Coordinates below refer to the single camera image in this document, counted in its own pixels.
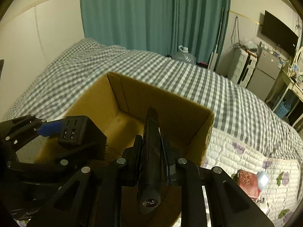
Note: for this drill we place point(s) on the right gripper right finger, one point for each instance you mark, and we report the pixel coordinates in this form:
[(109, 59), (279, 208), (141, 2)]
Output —
[(209, 197)]

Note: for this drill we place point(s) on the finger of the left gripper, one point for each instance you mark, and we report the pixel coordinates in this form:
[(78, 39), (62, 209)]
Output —
[(51, 129)]

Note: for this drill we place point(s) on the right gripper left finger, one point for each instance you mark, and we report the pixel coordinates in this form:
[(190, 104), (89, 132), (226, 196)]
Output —
[(92, 197)]

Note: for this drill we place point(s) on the pink patterned box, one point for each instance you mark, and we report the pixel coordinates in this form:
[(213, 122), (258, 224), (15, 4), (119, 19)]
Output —
[(248, 182)]

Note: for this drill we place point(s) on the black remote control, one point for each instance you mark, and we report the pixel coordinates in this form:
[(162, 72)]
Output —
[(149, 196)]

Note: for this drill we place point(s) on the open cardboard box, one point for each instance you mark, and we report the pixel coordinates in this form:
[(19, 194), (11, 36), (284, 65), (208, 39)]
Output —
[(118, 106)]

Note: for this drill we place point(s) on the grey checked bed cover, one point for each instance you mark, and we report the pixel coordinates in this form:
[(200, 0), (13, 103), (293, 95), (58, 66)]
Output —
[(237, 110)]

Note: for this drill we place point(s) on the blue laundry basket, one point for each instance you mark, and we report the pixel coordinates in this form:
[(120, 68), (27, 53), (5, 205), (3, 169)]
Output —
[(283, 108)]

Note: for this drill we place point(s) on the white dressing table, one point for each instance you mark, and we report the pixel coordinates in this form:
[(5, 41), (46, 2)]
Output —
[(290, 86)]

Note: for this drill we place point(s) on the white suitcase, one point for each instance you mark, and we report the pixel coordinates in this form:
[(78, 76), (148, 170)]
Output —
[(242, 67)]

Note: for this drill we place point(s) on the silver small fridge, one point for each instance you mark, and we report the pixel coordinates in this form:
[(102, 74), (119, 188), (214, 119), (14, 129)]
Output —
[(265, 74)]

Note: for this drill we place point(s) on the white flat mop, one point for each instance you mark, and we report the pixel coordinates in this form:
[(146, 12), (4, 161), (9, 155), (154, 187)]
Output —
[(214, 55)]

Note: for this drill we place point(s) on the clear water jug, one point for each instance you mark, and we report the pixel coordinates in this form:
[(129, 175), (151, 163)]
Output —
[(184, 55)]

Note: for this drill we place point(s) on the oval vanity mirror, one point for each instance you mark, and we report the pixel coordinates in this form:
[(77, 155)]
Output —
[(298, 62)]

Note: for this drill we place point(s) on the green curtain left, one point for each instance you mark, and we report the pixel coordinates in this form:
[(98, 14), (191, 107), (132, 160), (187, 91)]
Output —
[(158, 26)]

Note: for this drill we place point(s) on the black wall television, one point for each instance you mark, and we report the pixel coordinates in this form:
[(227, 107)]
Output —
[(279, 33)]

